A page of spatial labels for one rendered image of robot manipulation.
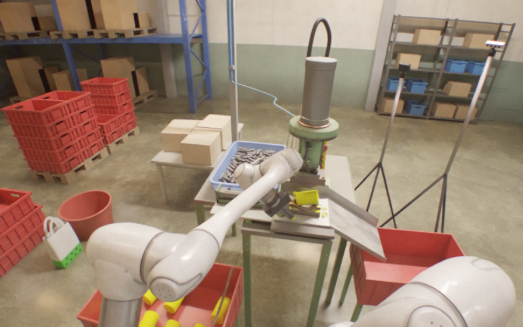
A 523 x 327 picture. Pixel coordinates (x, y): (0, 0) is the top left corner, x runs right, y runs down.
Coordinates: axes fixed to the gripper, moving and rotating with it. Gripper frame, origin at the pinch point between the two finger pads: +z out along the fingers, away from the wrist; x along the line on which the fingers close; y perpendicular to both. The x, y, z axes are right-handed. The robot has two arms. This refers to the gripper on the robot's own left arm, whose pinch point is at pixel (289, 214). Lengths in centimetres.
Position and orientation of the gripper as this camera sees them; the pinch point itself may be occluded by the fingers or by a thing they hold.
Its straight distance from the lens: 133.6
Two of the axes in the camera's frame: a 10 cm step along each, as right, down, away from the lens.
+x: 7.5, -6.5, -1.4
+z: 6.1, 5.9, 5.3
